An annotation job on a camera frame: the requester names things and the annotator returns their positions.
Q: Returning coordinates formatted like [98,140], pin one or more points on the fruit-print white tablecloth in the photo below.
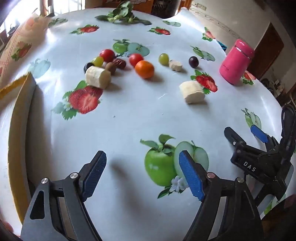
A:
[138,111]

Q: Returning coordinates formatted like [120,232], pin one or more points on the brown wooden door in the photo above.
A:
[266,53]

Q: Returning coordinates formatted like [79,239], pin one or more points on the red cherry tomato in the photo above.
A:
[107,55]
[136,59]

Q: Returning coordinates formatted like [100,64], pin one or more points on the small peeled banana piece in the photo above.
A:
[175,65]

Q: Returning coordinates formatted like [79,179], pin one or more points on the green grape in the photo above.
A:
[97,61]
[163,59]

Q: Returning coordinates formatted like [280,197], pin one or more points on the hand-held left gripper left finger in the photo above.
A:
[93,176]

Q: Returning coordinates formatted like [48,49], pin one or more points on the green leafy vegetable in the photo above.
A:
[122,15]

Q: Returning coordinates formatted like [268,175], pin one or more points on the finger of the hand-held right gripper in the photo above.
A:
[232,136]
[259,133]

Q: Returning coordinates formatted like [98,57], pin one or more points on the large peeled banana piece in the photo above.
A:
[192,92]
[97,77]

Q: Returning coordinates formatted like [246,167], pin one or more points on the dark purple grape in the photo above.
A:
[87,67]
[193,61]

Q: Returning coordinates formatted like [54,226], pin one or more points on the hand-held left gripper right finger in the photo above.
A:
[190,173]

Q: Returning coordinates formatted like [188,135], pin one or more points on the red jujube date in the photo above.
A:
[119,63]

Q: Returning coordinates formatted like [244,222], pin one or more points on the pink bottle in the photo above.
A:
[236,62]

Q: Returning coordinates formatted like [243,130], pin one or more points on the blue object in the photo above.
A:
[222,45]

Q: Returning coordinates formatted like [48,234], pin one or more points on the small orange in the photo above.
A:
[144,69]

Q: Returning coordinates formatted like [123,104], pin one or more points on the white foam box yellow tape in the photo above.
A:
[19,115]

